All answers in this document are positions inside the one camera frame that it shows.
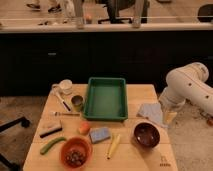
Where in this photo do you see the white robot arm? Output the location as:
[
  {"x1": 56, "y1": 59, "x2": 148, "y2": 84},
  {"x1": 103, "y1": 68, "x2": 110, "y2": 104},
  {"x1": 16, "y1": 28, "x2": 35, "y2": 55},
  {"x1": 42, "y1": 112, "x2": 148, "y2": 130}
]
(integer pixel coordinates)
[{"x1": 159, "y1": 62, "x2": 213, "y2": 124}]

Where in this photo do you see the paper cup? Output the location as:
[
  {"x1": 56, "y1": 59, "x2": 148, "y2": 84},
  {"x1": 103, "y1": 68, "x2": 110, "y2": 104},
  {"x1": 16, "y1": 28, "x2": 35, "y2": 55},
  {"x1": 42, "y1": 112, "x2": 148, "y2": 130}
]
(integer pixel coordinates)
[{"x1": 71, "y1": 95, "x2": 83, "y2": 112}]

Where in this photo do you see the white measuring cup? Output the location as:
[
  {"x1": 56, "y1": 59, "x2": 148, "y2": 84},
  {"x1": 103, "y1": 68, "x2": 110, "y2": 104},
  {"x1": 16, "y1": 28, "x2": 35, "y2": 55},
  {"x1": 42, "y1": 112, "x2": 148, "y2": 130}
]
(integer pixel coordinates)
[{"x1": 52, "y1": 79, "x2": 72, "y2": 95}]

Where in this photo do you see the green pepper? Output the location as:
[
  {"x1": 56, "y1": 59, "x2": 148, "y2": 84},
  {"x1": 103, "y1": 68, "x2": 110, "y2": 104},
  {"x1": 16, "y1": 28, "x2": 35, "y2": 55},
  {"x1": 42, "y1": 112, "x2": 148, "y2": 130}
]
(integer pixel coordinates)
[{"x1": 40, "y1": 137, "x2": 67, "y2": 155}]

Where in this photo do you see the green plastic tray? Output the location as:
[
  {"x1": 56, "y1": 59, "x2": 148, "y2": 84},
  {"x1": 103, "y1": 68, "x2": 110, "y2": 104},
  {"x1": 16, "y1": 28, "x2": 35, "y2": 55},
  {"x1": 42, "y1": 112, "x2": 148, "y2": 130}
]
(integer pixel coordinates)
[{"x1": 83, "y1": 77, "x2": 128, "y2": 121}]

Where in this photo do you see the orange toy fruit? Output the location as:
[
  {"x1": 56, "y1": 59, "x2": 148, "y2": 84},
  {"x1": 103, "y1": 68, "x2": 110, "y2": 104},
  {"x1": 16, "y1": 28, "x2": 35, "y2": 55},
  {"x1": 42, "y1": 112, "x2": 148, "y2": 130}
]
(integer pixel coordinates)
[{"x1": 78, "y1": 121, "x2": 91, "y2": 135}]

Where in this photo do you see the blue sponge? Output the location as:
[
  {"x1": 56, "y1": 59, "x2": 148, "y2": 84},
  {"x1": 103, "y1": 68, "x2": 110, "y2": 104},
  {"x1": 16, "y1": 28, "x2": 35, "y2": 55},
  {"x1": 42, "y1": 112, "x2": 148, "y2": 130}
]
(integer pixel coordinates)
[{"x1": 89, "y1": 127, "x2": 111, "y2": 143}]

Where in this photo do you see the black white marker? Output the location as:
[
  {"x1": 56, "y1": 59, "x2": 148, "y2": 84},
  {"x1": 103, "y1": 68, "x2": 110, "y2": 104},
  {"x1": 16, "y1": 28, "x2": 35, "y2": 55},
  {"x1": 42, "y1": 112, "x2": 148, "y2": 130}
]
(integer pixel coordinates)
[{"x1": 53, "y1": 89, "x2": 71, "y2": 112}]

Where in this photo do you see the grey blue cloth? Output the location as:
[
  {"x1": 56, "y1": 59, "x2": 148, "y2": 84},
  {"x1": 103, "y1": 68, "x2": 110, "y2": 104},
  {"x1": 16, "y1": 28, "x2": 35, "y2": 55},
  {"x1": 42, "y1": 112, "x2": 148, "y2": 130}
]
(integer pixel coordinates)
[{"x1": 137, "y1": 103, "x2": 168, "y2": 128}]

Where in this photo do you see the small brush tool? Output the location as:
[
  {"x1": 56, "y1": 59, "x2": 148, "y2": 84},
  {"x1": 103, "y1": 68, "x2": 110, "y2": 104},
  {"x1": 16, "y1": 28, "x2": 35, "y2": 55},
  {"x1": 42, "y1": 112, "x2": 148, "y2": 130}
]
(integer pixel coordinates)
[{"x1": 50, "y1": 111, "x2": 80, "y2": 116}]

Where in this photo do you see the dark brown bowl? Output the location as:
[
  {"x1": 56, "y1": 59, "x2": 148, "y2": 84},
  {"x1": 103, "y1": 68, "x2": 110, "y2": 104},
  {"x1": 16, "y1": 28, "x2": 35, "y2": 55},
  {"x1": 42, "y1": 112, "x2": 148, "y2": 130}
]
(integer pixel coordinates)
[{"x1": 134, "y1": 122, "x2": 160, "y2": 148}]

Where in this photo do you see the orange bowl with nuts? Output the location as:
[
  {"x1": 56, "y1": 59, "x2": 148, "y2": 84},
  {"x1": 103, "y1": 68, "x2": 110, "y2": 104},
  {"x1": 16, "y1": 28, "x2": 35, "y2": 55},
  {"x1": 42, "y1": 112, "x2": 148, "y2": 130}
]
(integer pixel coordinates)
[{"x1": 59, "y1": 137, "x2": 93, "y2": 171}]

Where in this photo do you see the dark cabinet counter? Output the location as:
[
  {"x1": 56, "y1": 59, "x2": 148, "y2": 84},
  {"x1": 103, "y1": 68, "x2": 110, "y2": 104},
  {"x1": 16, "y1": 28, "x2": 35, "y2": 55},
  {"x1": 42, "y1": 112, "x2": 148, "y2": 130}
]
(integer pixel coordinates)
[{"x1": 0, "y1": 27, "x2": 213, "y2": 96}]

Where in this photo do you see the black office chair base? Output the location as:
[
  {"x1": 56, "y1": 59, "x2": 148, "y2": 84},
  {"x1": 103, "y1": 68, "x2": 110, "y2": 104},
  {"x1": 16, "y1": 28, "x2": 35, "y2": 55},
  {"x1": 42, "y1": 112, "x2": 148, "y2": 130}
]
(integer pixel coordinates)
[{"x1": 0, "y1": 116, "x2": 31, "y2": 171}]

